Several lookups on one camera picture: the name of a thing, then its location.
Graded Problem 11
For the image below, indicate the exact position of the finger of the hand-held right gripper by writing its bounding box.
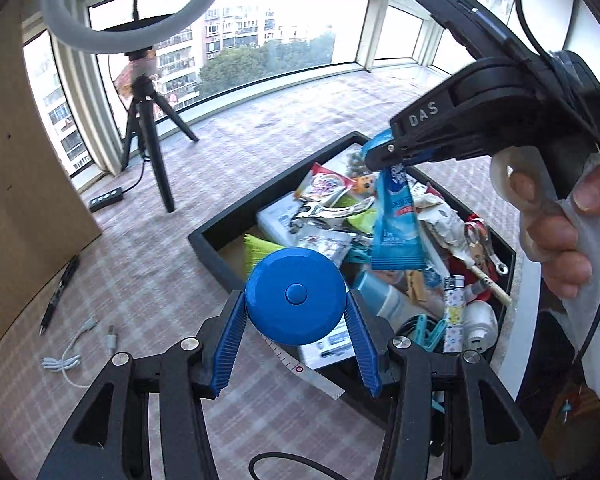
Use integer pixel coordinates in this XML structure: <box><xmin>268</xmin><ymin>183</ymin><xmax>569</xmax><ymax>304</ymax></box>
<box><xmin>363</xmin><ymin>132</ymin><xmax>433</xmax><ymax>172</ymax></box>

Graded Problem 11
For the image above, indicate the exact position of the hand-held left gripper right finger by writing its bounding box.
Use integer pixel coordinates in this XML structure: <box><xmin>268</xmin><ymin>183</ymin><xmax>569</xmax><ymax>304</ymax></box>
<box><xmin>342</xmin><ymin>290</ymin><xmax>556</xmax><ymax>480</ymax></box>

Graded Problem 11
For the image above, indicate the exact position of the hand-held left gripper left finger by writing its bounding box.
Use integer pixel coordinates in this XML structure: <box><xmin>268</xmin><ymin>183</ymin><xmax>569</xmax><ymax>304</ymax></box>
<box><xmin>36</xmin><ymin>290</ymin><xmax>249</xmax><ymax>480</ymax></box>

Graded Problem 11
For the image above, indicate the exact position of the blue wet wipes pack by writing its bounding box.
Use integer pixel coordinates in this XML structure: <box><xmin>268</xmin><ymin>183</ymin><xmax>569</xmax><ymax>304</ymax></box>
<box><xmin>361</xmin><ymin>129</ymin><xmax>431</xmax><ymax>272</ymax></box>

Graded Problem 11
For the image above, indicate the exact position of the blue round tape measure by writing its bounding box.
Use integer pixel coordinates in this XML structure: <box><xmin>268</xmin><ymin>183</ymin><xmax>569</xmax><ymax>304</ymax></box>
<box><xmin>244</xmin><ymin>247</ymin><xmax>348</xmax><ymax>401</ymax></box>

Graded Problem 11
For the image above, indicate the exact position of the white shower cap packet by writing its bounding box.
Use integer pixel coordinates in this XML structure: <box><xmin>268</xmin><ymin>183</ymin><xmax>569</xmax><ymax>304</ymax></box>
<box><xmin>413</xmin><ymin>196</ymin><xmax>470</xmax><ymax>257</ymax></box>

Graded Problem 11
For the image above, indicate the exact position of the black tray container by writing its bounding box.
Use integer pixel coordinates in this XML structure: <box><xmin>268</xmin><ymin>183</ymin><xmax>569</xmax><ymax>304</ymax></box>
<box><xmin>187</xmin><ymin>130</ymin><xmax>518</xmax><ymax>426</ymax></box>

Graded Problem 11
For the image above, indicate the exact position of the person's right hand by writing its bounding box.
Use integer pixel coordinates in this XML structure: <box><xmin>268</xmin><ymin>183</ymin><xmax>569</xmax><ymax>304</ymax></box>
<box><xmin>507</xmin><ymin>162</ymin><xmax>600</xmax><ymax>302</ymax></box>

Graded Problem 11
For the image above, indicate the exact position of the red and orange toy figure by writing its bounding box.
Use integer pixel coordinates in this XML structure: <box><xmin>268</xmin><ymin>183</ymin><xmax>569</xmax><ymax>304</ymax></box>
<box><xmin>352</xmin><ymin>172</ymin><xmax>380</xmax><ymax>196</ymax></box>

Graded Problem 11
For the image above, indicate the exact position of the printed white box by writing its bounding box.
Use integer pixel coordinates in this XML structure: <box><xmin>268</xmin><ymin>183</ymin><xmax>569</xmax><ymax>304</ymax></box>
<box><xmin>296</xmin><ymin>316</ymin><xmax>357</xmax><ymax>367</ymax></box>

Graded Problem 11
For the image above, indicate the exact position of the pale blue bottle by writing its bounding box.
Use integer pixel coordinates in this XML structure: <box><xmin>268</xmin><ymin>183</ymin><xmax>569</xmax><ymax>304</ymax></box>
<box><xmin>351</xmin><ymin>269</ymin><xmax>422</xmax><ymax>320</ymax></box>

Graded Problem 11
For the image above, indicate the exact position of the red snack packet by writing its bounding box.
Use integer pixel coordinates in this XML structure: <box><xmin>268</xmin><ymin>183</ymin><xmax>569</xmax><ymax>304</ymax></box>
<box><xmin>294</xmin><ymin>162</ymin><xmax>357</xmax><ymax>202</ymax></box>

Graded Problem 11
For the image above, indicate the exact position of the lime green plastic piece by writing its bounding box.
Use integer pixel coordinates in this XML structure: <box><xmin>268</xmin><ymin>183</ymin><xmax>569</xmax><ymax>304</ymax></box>
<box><xmin>330</xmin><ymin>196</ymin><xmax>379</xmax><ymax>235</ymax></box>

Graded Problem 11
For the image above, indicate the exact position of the wooden clothespin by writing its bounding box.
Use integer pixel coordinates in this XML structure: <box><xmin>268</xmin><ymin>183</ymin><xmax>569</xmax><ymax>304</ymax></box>
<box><xmin>404</xmin><ymin>269</ymin><xmax>425</xmax><ymax>307</ymax></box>

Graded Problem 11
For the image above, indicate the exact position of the patterned lighter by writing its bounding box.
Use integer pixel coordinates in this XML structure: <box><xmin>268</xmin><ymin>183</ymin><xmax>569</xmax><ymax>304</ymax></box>
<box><xmin>441</xmin><ymin>274</ymin><xmax>467</xmax><ymax>357</ymax></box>

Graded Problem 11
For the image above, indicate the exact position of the pink plaid cloth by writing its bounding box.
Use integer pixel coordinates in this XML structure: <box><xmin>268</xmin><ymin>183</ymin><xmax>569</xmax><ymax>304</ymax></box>
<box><xmin>0</xmin><ymin>67</ymin><xmax>523</xmax><ymax>480</ymax></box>

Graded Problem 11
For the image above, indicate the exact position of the white bottle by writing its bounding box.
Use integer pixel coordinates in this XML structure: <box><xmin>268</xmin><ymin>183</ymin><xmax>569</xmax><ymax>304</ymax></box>
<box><xmin>461</xmin><ymin>299</ymin><xmax>499</xmax><ymax>355</ymax></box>

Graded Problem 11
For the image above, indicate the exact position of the wooden stick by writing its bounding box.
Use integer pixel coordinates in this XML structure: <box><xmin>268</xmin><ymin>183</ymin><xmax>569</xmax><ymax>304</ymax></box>
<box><xmin>466</xmin><ymin>259</ymin><xmax>514</xmax><ymax>307</ymax></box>

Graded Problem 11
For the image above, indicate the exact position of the window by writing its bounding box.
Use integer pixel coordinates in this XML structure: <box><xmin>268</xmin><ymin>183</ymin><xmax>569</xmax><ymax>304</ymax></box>
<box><xmin>22</xmin><ymin>0</ymin><xmax>600</xmax><ymax>181</ymax></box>

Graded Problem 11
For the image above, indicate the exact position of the slim black pen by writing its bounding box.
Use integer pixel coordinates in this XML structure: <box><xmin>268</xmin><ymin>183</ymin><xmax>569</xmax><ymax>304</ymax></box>
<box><xmin>38</xmin><ymin>254</ymin><xmax>82</xmax><ymax>337</ymax></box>

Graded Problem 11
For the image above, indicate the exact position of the black power strip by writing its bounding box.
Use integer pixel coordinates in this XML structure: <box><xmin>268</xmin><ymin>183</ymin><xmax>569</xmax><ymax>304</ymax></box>
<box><xmin>88</xmin><ymin>186</ymin><xmax>126</xmax><ymax>213</ymax></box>

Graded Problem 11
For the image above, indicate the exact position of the black tripod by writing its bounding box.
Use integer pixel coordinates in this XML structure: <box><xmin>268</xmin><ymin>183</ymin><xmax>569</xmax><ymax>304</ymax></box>
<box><xmin>119</xmin><ymin>47</ymin><xmax>201</xmax><ymax>214</ymax></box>

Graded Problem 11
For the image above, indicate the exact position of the white cloth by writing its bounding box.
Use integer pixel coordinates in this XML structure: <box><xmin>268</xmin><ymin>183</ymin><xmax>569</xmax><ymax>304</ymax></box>
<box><xmin>550</xmin><ymin>152</ymin><xmax>600</xmax><ymax>403</ymax></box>

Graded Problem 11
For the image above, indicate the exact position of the wooden board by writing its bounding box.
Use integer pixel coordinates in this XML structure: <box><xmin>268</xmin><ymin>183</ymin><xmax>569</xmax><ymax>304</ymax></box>
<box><xmin>0</xmin><ymin>0</ymin><xmax>104</xmax><ymax>373</ymax></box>

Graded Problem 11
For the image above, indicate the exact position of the white USB cable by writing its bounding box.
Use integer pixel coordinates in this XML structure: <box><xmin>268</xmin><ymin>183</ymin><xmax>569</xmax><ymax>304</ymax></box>
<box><xmin>40</xmin><ymin>316</ymin><xmax>119</xmax><ymax>389</ymax></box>

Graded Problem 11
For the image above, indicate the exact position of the grey ring light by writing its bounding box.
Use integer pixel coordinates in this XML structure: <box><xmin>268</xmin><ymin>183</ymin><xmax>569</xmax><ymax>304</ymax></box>
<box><xmin>40</xmin><ymin>0</ymin><xmax>229</xmax><ymax>54</ymax></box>

